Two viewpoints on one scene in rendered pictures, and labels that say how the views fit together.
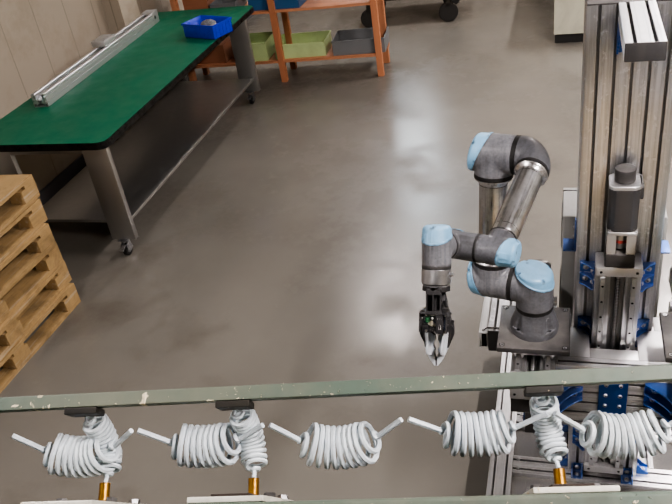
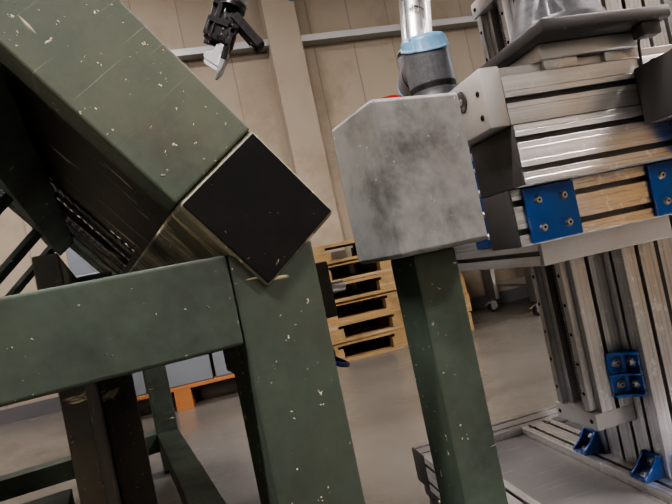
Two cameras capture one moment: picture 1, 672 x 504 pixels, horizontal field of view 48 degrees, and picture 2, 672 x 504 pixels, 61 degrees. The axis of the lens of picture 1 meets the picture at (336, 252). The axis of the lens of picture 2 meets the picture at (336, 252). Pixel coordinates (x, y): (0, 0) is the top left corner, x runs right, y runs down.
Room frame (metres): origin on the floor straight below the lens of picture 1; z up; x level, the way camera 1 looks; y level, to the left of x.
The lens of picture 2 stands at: (0.85, -1.61, 0.76)
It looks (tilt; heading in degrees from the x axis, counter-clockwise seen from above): 1 degrees up; 57
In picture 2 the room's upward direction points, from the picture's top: 12 degrees counter-clockwise
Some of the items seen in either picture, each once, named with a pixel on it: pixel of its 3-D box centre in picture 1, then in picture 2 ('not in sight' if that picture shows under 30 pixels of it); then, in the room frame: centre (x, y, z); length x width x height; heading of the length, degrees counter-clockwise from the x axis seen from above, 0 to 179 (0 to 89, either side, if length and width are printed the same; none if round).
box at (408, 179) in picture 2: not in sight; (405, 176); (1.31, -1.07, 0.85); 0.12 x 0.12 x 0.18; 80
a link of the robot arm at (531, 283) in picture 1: (532, 285); (427, 61); (1.88, -0.59, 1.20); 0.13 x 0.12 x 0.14; 57
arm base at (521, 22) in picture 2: not in sight; (554, 12); (1.71, -1.06, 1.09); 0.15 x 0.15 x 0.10
